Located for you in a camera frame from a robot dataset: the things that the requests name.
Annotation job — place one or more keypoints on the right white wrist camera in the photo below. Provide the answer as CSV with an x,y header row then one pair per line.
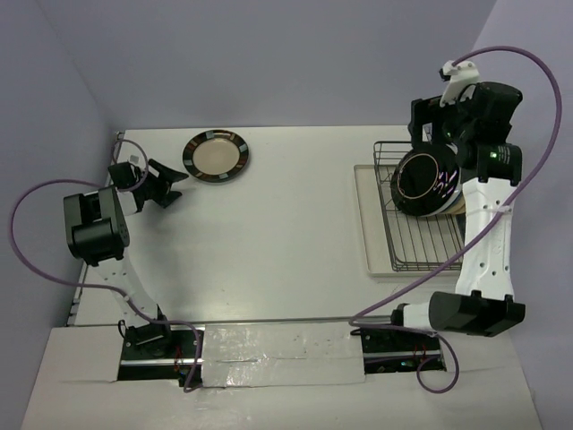
x,y
457,78

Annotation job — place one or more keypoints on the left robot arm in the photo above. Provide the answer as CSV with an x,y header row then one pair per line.
x,y
97,233

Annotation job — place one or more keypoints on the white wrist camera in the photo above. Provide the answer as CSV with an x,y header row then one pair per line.
x,y
134,159
457,78

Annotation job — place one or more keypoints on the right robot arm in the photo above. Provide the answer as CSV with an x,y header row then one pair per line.
x,y
483,302

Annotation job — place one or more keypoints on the white drain tray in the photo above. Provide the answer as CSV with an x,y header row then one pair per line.
x,y
371,223

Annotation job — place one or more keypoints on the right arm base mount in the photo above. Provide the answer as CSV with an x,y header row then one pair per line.
x,y
388,349

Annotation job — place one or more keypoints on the black rim plate front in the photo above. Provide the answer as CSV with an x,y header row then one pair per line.
x,y
426,181

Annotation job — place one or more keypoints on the beige bird plate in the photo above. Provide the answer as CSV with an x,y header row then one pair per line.
x,y
457,207

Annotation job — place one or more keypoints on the black rim plate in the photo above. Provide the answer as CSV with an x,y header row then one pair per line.
x,y
216,156
426,181

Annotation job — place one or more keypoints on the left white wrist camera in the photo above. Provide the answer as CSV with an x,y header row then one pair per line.
x,y
134,159

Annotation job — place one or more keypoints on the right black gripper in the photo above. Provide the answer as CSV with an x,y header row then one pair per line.
x,y
427,110

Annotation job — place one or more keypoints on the silver tape sheet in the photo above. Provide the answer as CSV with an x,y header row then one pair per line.
x,y
281,354

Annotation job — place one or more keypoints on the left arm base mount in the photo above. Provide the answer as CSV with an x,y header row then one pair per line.
x,y
156,352

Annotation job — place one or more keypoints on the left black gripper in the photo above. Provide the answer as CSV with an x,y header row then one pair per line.
x,y
165,177

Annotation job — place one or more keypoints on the black wire dish rack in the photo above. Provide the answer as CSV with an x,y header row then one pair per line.
x,y
414,244

